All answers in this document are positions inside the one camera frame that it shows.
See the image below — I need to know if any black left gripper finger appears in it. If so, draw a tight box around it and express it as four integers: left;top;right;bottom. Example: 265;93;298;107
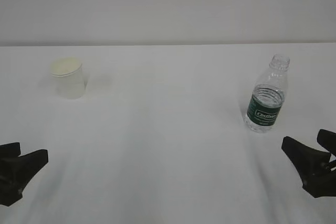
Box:
1;150;48;207
0;142;20;159

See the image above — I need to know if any clear green-label water bottle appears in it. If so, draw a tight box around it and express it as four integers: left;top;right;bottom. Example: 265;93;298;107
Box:
245;55;290;133

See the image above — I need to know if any white paper cup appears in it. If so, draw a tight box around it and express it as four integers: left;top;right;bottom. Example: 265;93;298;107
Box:
50;57;85;100

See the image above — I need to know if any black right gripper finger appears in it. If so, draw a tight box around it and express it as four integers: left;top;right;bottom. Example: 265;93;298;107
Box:
317;129;336;156
281;136;335;197

